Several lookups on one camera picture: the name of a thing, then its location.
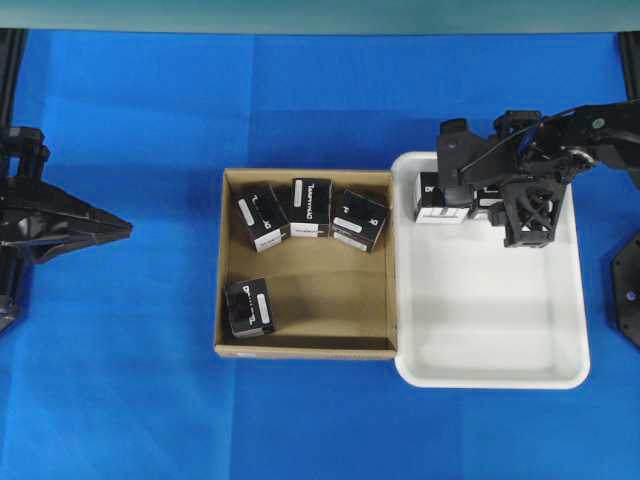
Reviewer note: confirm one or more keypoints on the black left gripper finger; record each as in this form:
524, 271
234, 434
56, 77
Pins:
53, 199
43, 250

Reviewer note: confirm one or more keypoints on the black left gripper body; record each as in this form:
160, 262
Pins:
23, 158

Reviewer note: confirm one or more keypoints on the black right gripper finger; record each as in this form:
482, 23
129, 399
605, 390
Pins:
528, 209
466, 159

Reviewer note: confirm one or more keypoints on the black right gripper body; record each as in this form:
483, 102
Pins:
532, 147

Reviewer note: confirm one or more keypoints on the black box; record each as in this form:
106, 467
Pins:
483, 200
249, 308
263, 215
358, 221
310, 210
430, 205

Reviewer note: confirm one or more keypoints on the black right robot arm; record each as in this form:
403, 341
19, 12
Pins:
617, 140

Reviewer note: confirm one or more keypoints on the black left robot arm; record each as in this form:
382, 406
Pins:
14, 268

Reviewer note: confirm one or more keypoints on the black box in tray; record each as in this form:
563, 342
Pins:
430, 205

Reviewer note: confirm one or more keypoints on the open brown cardboard box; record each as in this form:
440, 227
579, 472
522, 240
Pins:
329, 300

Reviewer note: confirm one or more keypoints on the white plastic tray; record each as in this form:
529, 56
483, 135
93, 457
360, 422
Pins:
472, 313

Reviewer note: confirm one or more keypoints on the blue table cloth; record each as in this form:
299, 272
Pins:
111, 374

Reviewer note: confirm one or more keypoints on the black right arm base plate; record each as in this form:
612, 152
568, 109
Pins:
625, 287

